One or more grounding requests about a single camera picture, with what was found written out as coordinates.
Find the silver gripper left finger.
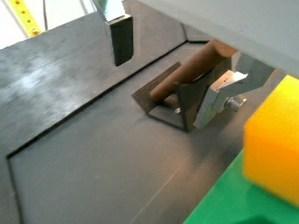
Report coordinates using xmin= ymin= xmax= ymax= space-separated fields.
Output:
xmin=91 ymin=0 xmax=134 ymax=66

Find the yellow block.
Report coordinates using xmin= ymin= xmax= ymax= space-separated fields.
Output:
xmin=243 ymin=75 xmax=299 ymax=207

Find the black curved fixture stand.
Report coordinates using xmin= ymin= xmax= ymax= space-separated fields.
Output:
xmin=132 ymin=59 xmax=231 ymax=132

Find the yellow perforated frame bar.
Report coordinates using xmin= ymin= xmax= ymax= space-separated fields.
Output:
xmin=7 ymin=0 xmax=43 ymax=37

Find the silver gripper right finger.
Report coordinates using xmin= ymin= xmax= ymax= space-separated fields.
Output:
xmin=194 ymin=53 xmax=275 ymax=130

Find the green foam shape board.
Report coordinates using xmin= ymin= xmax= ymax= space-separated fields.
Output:
xmin=183 ymin=152 xmax=299 ymax=224

